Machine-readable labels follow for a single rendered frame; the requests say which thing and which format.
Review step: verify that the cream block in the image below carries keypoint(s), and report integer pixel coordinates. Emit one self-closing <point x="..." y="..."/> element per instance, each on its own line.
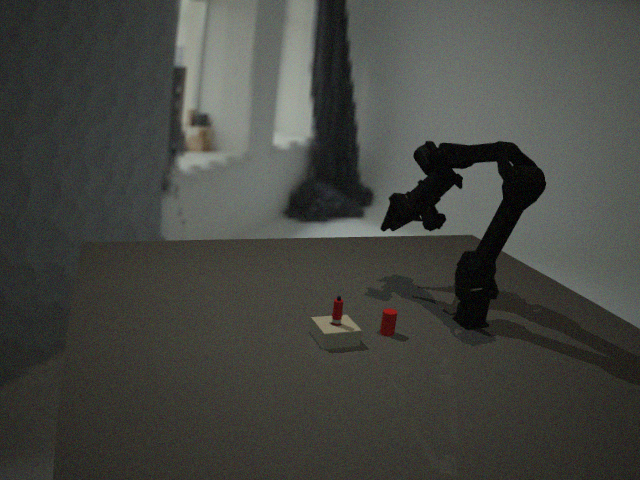
<point x="329" y="336"/>

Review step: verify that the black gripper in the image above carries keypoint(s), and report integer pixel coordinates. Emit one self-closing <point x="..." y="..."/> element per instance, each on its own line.
<point x="401" y="210"/>

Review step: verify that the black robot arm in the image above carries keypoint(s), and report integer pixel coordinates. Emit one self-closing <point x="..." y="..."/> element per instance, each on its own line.
<point x="523" y="183"/>

